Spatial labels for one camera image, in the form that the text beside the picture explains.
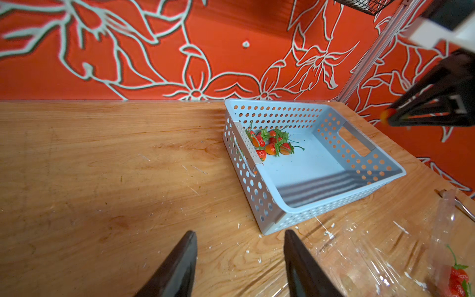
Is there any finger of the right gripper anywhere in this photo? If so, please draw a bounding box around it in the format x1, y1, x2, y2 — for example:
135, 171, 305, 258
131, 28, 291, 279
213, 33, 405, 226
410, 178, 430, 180
385, 106, 475, 127
387, 49, 475, 115

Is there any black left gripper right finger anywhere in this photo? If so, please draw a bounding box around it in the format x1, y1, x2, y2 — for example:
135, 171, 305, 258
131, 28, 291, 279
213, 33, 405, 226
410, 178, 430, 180
283, 230, 343, 297

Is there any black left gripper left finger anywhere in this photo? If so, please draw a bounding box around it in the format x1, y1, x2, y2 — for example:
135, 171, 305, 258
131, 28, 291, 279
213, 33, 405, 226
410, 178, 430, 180
136, 231, 197, 297

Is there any clear plastic clamshell container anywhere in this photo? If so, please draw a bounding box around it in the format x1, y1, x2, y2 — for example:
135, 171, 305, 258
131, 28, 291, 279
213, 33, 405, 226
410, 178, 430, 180
261, 191, 475, 297

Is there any packed red strawberry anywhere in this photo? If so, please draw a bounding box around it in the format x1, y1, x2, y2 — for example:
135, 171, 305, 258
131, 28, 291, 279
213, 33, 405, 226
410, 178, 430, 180
444, 245, 474, 297

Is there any metal spoon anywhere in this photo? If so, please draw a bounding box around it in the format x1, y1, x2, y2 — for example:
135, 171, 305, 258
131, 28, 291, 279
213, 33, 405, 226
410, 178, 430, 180
435, 189, 475, 222

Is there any light blue perforated plastic basket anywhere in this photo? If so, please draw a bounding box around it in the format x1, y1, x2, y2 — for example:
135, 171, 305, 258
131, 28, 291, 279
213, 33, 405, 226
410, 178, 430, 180
223, 99, 406, 235

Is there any red orange strawberry right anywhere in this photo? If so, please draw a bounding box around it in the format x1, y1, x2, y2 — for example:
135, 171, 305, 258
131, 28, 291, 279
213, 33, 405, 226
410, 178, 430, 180
279, 142, 295, 155

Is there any red strawberry near basket front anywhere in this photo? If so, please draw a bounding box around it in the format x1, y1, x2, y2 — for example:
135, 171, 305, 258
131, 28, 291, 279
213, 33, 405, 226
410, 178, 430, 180
256, 149, 267, 162

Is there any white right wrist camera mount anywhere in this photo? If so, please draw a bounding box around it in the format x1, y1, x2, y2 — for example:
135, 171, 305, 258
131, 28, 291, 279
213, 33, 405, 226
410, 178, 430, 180
405, 0, 475, 53

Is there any black wire wall basket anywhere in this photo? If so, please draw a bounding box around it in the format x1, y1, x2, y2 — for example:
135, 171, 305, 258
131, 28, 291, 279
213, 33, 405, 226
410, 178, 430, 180
335, 0, 393, 16

